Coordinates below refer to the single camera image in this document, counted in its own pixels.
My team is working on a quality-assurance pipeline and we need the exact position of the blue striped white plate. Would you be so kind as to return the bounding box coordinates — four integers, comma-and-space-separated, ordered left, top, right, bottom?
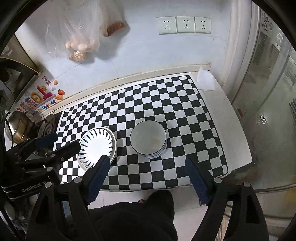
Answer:
78, 127, 114, 166

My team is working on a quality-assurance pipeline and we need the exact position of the person's dark clothing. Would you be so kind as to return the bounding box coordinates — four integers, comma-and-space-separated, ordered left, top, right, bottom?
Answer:
89, 190, 178, 240

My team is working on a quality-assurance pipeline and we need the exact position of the triple white wall socket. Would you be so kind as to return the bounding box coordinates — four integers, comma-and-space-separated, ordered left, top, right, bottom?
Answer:
156, 16, 211, 35

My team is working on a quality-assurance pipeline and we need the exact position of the black range hood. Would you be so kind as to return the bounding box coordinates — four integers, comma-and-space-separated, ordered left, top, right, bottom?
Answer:
1, 35, 42, 110

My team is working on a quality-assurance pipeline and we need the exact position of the white crumpled tissue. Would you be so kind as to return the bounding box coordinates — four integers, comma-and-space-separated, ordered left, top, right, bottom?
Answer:
196, 68, 215, 92

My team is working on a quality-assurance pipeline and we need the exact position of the white bowl blue rim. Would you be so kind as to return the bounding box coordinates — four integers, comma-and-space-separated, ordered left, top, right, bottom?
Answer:
130, 120, 168, 159

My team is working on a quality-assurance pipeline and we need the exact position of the plastic bag with red food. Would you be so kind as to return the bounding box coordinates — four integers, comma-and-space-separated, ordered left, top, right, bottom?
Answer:
99, 0, 125, 37

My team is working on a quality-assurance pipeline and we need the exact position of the black gas stove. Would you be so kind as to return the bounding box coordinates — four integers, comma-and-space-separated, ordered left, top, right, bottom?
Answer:
35, 113, 62, 138

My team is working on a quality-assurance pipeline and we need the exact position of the clear plastic bag with eggs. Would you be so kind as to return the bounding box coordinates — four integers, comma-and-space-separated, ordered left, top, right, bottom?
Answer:
45, 1, 101, 62

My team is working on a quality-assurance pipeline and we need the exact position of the glass sliding door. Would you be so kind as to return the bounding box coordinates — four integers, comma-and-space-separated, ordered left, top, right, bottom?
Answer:
233, 10, 295, 189

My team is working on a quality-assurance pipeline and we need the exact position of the stainless steel pot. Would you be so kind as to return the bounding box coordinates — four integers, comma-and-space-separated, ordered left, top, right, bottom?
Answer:
5, 110, 35, 144

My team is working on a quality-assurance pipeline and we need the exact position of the colourful wall sticker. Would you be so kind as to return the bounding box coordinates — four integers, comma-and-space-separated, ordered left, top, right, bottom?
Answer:
13, 71, 66, 118

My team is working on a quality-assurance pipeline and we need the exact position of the black white checkered mat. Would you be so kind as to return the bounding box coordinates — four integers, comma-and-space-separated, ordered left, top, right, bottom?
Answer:
54, 74, 228, 191

